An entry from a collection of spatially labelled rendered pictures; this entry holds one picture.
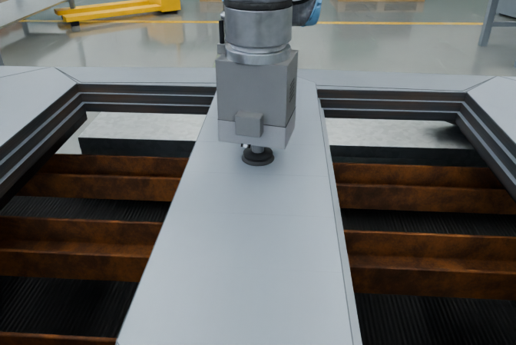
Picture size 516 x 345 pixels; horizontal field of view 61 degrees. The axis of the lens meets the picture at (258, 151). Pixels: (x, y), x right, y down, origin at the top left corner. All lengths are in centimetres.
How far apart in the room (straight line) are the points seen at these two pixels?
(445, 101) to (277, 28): 45
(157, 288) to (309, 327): 13
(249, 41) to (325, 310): 27
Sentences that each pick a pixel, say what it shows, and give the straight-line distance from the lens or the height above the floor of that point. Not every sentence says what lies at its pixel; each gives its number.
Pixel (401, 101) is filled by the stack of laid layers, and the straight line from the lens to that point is 83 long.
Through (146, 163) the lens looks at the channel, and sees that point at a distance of 89.
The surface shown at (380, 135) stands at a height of 68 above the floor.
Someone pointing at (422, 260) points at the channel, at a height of 68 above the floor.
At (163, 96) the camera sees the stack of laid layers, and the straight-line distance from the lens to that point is 83.
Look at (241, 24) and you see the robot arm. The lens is 48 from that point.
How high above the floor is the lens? 115
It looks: 29 degrees down
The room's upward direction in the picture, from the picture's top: straight up
